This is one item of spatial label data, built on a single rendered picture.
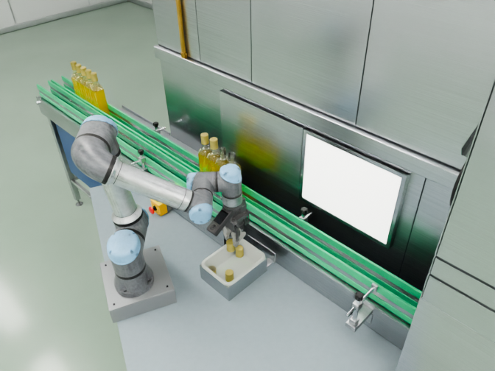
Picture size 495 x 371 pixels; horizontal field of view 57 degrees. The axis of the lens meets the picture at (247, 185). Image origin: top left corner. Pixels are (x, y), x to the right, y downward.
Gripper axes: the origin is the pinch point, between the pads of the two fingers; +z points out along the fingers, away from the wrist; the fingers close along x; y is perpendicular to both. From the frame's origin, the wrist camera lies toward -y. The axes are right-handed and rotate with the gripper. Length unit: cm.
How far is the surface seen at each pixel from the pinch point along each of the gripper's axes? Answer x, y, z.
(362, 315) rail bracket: -54, 13, 6
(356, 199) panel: -32, 35, -20
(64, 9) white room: 611, 206, 80
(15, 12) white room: 609, 134, 68
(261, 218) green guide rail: 0.7, 18.2, -0.5
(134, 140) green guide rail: 91, 14, -1
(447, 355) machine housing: -85, 2, -17
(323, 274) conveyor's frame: -33.4, 16.8, 5.6
